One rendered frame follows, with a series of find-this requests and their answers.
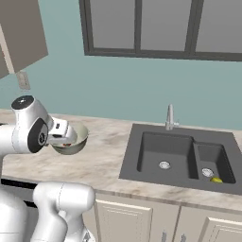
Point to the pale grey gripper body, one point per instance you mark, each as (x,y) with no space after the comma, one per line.
(70,136)

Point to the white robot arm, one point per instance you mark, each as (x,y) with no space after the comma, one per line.
(19,138)

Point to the pale green bowl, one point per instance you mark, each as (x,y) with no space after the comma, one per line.
(78,143)

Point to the dark grey double sink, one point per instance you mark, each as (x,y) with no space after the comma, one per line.
(164,148)

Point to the yellow-green pear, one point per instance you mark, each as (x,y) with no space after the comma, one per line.
(216,180)

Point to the black-topped appliance front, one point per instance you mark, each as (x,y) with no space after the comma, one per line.
(15,183)

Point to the cream base cupboard door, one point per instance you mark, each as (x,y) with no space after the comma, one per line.
(126,220)
(217,228)

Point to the silver tap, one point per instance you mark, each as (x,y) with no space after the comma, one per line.
(170,118)

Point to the dark-framed window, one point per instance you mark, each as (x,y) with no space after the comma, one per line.
(164,52)

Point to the beige wall socket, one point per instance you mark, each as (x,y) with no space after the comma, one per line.
(23,80)

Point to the taupe wall cabinet door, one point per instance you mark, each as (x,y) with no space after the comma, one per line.
(22,31)

